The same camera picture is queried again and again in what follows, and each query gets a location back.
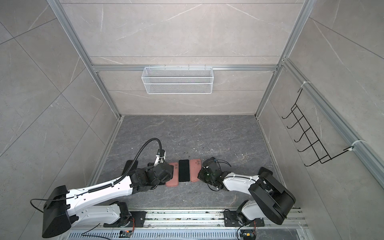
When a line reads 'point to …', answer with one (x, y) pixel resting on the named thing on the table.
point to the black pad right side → (263, 169)
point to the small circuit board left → (125, 233)
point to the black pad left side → (127, 165)
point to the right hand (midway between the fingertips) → (197, 173)
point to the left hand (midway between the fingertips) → (167, 163)
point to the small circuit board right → (249, 236)
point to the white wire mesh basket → (178, 80)
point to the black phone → (184, 175)
